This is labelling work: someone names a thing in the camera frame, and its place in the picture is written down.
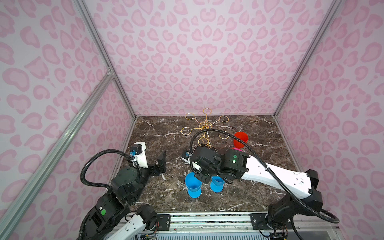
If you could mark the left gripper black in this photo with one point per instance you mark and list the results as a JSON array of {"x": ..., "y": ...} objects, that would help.
[{"x": 156, "y": 171}]

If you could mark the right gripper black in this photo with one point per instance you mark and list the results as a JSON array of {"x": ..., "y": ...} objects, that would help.
[{"x": 202, "y": 178}]

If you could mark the blue wine glass front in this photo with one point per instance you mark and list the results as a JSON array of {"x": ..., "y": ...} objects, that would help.
[{"x": 217, "y": 184}]

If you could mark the blue wine glass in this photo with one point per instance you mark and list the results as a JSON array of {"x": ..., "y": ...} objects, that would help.
[
  {"x": 193, "y": 186},
  {"x": 217, "y": 184}
]

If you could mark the red wine glass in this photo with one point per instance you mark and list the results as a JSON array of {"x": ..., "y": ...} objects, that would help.
[{"x": 244, "y": 139}]

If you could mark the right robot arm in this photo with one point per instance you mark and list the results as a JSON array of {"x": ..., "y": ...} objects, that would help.
[{"x": 235, "y": 164}]

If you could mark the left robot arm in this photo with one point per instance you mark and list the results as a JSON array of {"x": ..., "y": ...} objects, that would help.
[{"x": 124, "y": 191}]

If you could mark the gold wire glass rack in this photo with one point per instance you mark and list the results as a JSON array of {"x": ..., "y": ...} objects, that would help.
[{"x": 204, "y": 139}]

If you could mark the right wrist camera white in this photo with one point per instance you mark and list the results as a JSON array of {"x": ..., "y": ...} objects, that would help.
[{"x": 186, "y": 156}]

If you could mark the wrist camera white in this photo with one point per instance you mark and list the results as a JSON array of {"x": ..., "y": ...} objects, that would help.
[
  {"x": 137, "y": 150},
  {"x": 186, "y": 156}
]

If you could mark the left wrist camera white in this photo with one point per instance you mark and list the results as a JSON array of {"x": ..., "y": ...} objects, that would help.
[{"x": 137, "y": 150}]

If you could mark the aluminium mounting rail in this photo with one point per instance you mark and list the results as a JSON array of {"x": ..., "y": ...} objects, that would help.
[{"x": 225, "y": 226}]

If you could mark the aluminium frame strut diagonal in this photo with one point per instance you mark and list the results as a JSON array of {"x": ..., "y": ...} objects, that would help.
[{"x": 20, "y": 205}]

